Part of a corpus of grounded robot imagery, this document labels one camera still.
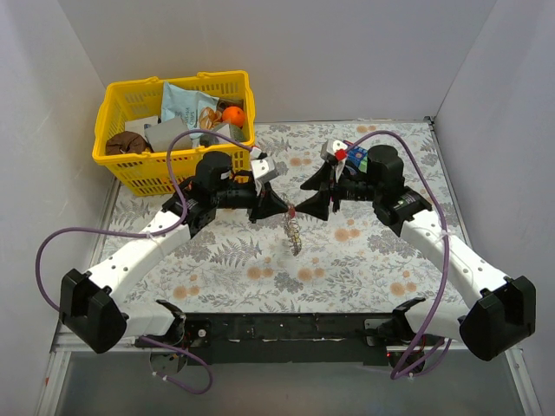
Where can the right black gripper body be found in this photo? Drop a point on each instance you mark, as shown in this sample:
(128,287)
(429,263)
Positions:
(332,196)

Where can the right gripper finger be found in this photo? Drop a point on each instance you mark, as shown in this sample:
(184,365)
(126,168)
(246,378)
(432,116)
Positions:
(323,177)
(317,206)

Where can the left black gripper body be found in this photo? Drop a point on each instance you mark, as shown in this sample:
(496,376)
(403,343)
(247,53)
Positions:
(254,202)

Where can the metal disc with keyrings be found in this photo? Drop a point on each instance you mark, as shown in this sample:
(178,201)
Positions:
(292,232)

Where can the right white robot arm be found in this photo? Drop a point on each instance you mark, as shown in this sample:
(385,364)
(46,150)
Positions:
(499,311)

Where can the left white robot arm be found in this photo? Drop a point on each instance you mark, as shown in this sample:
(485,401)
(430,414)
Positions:
(92,303)

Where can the blue green sponge pack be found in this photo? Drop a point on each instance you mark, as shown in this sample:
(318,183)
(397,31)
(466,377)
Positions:
(357,159)

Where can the floral table mat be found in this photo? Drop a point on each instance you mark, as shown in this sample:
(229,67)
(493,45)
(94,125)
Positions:
(350,263)

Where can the orange fruit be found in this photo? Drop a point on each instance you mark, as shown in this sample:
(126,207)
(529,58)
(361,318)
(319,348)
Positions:
(234,115)

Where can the light blue chips bag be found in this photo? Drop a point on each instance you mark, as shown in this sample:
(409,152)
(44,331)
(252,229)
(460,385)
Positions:
(196,109)

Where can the yellow plastic basket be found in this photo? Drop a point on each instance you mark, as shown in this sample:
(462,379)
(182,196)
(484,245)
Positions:
(146,174)

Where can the grey paper cup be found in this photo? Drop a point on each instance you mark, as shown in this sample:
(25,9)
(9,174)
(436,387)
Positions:
(161,136)

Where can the white box in basket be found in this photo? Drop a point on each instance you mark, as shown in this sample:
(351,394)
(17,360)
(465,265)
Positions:
(140,125)

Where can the brown round pastry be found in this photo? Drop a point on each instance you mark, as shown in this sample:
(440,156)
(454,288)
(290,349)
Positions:
(124,143)

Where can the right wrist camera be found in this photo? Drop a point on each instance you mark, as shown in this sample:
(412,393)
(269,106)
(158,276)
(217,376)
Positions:
(334,152)

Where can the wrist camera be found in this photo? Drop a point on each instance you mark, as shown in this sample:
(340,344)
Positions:
(264,170)
(334,152)

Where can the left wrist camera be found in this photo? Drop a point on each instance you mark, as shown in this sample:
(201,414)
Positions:
(264,170)

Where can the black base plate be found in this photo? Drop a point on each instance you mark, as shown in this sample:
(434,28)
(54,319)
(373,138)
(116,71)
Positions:
(258,338)

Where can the aluminium frame rail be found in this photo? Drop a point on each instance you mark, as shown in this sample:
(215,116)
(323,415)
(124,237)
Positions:
(483,337)

